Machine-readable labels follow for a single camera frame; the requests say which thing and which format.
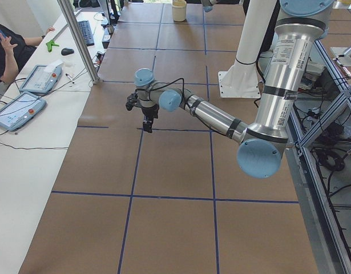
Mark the near teach pendant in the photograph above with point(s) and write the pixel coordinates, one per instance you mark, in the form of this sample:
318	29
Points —
21	110

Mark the cream ceramic jar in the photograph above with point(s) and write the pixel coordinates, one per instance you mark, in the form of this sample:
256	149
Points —
179	9

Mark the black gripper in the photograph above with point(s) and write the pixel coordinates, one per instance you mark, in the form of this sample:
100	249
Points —
149	110

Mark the green plastic clamp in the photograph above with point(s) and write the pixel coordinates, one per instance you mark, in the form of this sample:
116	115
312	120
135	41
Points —
50	44

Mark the stack of books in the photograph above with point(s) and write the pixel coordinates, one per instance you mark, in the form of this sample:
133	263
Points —
312	72

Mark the aluminium frame post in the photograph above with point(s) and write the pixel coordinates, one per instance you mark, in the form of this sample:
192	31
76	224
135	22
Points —
69	15

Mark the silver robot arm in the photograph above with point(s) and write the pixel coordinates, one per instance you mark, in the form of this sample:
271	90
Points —
208	4
297	24

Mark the black keyboard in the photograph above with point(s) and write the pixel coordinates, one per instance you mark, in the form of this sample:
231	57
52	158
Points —
85	29

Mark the far teach pendant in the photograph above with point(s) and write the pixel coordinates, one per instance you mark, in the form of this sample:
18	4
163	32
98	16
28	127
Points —
41	80

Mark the black computer mouse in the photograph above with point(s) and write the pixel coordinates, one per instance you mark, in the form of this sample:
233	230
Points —
67	51

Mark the seated person in black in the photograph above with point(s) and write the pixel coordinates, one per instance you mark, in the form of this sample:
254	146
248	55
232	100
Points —
15	51

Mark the teach pendant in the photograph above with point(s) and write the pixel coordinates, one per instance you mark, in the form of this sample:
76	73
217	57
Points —
21	110
41	80

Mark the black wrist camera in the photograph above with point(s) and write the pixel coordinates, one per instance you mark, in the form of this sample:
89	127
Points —
132	101

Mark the white camera pole base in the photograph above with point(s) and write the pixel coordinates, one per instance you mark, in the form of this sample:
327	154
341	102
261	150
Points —
240	81

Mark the aluminium frame rack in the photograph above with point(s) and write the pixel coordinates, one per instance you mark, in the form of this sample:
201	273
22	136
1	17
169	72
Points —
320	134

